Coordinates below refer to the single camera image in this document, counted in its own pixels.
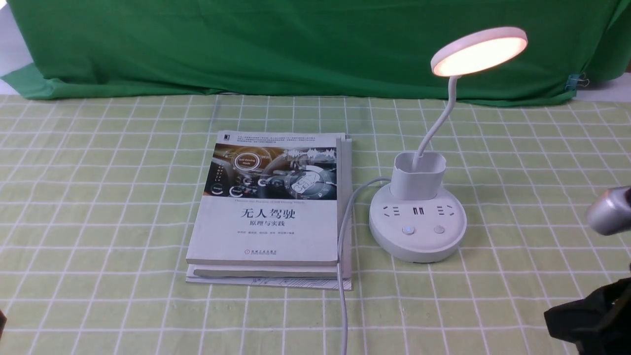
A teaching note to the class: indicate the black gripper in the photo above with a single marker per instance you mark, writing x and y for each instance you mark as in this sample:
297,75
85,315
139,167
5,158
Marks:
598,324

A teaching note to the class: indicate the white desk lamp with base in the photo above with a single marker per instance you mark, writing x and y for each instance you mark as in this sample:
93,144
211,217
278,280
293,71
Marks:
413,217

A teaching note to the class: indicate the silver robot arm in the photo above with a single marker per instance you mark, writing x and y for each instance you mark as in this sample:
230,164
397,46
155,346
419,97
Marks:
610,214

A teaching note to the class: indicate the blue binder clip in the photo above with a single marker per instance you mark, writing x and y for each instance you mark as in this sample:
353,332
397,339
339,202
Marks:
576,82

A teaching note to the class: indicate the bottom white book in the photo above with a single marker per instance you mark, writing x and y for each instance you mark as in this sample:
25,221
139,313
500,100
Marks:
322,284

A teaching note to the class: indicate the middle white book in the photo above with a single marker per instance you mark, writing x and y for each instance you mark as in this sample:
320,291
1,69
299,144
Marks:
346,197

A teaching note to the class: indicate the top white driverless car book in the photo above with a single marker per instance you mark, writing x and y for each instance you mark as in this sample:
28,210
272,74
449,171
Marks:
276,231

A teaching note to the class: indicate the green checkered tablecloth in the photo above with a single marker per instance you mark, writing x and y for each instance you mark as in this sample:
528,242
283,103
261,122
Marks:
99,197

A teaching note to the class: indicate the green backdrop cloth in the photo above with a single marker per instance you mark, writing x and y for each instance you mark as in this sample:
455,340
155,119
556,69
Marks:
360,48

